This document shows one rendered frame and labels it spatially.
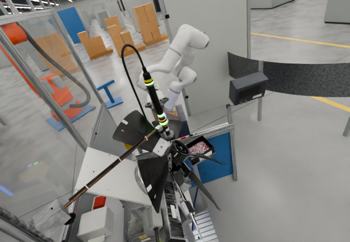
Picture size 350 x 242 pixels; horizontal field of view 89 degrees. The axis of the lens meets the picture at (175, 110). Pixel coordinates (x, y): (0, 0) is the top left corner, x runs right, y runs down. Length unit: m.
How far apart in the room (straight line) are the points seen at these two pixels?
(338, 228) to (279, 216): 0.43
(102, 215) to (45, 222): 0.47
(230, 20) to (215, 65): 0.65
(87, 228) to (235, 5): 2.85
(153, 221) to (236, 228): 1.29
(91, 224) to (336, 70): 2.49
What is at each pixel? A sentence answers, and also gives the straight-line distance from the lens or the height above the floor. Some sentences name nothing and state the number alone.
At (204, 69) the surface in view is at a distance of 2.94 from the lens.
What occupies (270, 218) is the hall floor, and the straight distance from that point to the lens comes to 2.15.
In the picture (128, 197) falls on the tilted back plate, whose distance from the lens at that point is 1.01.
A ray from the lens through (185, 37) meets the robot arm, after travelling 1.13.
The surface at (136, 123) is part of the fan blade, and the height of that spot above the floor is 1.39.
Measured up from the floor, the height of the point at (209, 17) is 1.49.
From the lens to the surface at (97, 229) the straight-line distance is 1.29.
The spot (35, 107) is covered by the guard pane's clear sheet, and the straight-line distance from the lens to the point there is 1.38.
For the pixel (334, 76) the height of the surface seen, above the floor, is 0.80.
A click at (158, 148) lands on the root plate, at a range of 1.02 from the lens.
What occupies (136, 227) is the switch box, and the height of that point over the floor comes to 0.84.
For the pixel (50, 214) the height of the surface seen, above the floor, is 1.38.
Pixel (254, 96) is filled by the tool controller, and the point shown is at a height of 1.09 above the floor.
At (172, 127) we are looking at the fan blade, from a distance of 1.23.
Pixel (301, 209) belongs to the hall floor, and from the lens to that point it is 2.25.
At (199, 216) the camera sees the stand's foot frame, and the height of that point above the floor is 0.08.
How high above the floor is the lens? 1.95
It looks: 34 degrees down
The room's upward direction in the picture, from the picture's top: 17 degrees counter-clockwise
